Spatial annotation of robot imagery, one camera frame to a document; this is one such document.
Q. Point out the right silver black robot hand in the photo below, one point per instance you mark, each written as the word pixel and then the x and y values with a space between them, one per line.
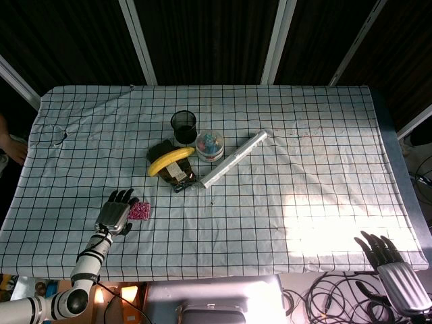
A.
pixel 398 280

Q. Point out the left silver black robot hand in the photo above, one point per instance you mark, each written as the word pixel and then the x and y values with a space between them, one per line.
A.
pixel 113 212

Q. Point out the small pink object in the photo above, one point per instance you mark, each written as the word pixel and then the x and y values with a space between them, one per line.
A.
pixel 140 211

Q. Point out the bystander bare forearm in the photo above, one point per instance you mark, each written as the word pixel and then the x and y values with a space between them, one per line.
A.
pixel 11 145

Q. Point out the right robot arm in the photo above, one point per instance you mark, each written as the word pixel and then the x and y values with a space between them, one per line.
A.
pixel 418 319

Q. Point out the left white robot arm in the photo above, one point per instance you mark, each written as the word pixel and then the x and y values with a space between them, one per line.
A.
pixel 91 256

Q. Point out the dark snack packet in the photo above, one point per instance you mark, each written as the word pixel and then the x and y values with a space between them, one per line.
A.
pixel 177 175

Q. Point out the yellow banana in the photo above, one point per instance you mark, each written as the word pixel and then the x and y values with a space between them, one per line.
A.
pixel 168 160

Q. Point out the brown cardboard box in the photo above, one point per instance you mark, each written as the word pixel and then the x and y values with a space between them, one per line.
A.
pixel 118 303

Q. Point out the black mesh pen holder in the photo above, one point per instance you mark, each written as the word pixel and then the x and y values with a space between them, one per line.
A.
pixel 184 130

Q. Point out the clear plastic jar of clips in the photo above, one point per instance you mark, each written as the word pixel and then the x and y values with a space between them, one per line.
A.
pixel 210 146

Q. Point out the silver wrapped roll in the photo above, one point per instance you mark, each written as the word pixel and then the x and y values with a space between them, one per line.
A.
pixel 233 158

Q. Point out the grey robot torso base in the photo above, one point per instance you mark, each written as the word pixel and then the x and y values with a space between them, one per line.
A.
pixel 216 297

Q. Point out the white black checkered tablecloth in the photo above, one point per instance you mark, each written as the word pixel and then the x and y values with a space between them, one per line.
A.
pixel 270 189

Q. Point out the white window frame post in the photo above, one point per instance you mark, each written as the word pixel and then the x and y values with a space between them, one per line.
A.
pixel 415 123
pixel 277 40
pixel 138 40
pixel 18 81
pixel 356 44

